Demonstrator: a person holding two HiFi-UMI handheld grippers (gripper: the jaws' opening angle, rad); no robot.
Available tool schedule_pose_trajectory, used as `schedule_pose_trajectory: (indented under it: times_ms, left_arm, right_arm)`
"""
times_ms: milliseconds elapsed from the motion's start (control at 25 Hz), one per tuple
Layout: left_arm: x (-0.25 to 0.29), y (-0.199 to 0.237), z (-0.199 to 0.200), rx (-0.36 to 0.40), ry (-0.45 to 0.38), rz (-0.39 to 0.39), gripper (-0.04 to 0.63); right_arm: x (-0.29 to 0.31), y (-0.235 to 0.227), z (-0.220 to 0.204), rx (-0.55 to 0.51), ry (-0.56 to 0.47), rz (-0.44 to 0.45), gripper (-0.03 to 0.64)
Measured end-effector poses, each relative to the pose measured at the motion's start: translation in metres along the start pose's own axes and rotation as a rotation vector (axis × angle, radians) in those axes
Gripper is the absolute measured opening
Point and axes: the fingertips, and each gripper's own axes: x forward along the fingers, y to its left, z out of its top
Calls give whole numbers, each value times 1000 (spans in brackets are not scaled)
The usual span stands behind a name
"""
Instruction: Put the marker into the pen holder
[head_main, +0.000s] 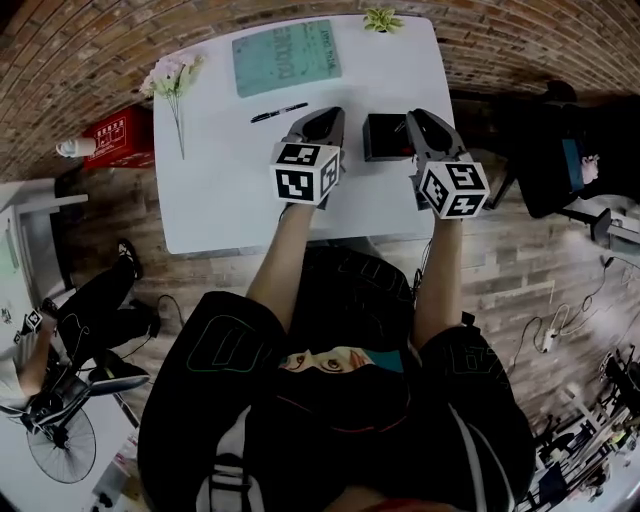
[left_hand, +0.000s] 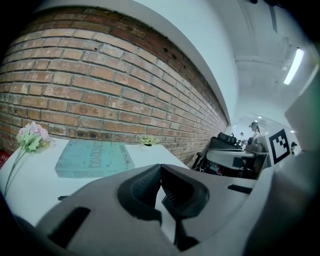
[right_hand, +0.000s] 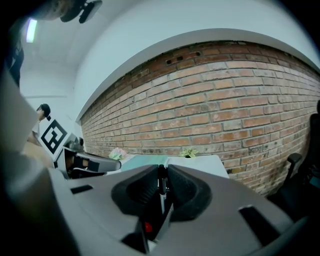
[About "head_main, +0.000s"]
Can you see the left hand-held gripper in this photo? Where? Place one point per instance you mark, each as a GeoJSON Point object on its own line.
{"type": "Point", "coordinates": [305, 170]}

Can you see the white cup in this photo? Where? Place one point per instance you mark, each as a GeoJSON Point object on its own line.
{"type": "Point", "coordinates": [75, 147]}

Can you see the teal printed mat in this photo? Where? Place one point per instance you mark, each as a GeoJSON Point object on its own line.
{"type": "Point", "coordinates": [285, 57]}

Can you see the white side desk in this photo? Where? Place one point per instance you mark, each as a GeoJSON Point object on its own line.
{"type": "Point", "coordinates": [30, 235]}

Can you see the pink artificial flower stem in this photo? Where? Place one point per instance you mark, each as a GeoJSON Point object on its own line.
{"type": "Point", "coordinates": [172, 80]}

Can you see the small green potted plant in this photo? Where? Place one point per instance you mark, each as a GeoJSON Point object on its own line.
{"type": "Point", "coordinates": [382, 20]}

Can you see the person's black printed shirt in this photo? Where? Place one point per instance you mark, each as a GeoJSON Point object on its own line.
{"type": "Point", "coordinates": [340, 425]}

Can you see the red box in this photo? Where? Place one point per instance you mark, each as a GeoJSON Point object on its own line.
{"type": "Point", "coordinates": [122, 140]}

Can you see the person's left forearm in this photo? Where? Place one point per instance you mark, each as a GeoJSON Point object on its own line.
{"type": "Point", "coordinates": [285, 260]}

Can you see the person's right forearm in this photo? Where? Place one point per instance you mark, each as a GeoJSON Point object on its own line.
{"type": "Point", "coordinates": [437, 280]}

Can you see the black standing fan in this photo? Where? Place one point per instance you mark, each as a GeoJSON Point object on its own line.
{"type": "Point", "coordinates": [62, 445]}

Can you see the black marker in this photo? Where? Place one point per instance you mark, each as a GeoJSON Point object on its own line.
{"type": "Point", "coordinates": [279, 113]}

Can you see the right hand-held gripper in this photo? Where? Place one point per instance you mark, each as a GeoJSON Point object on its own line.
{"type": "Point", "coordinates": [452, 185]}

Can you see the white power strip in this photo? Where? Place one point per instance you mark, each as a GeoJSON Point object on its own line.
{"type": "Point", "coordinates": [549, 339]}

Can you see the black office chair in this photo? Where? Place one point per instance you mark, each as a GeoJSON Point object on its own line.
{"type": "Point", "coordinates": [565, 150]}

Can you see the black square pen holder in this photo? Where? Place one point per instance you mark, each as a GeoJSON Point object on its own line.
{"type": "Point", "coordinates": [385, 137]}

